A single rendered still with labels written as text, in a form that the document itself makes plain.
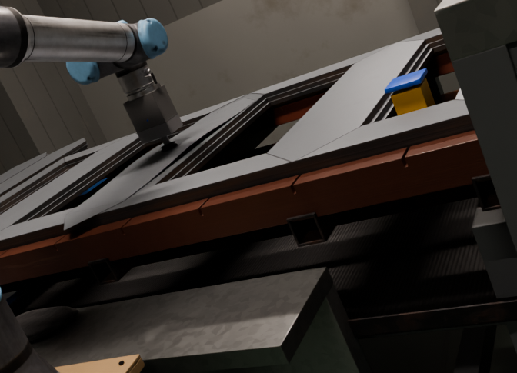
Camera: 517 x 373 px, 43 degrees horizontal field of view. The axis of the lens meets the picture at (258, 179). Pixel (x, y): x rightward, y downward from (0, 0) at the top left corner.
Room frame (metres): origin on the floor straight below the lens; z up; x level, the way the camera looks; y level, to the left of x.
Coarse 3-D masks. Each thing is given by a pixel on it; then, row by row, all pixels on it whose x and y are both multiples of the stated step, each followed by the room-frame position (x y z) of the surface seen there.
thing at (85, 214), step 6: (114, 204) 1.25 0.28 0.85; (90, 210) 1.28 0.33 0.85; (96, 210) 1.26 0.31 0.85; (102, 210) 1.24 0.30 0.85; (66, 216) 1.33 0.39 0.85; (72, 216) 1.30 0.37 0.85; (78, 216) 1.28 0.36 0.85; (84, 216) 1.26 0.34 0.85; (90, 216) 1.23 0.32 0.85; (66, 222) 1.27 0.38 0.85; (72, 222) 1.25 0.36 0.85
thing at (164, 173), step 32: (416, 64) 1.36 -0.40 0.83; (256, 96) 1.76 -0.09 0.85; (288, 96) 1.69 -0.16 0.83; (384, 96) 1.16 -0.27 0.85; (224, 128) 1.53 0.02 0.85; (416, 128) 0.89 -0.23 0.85; (448, 128) 0.87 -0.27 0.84; (192, 160) 1.38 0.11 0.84; (320, 160) 0.97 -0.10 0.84; (352, 160) 0.95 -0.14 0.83; (32, 192) 1.99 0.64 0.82; (64, 192) 1.66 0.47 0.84; (192, 192) 1.11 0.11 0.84; (224, 192) 1.07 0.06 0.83; (96, 224) 1.24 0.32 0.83
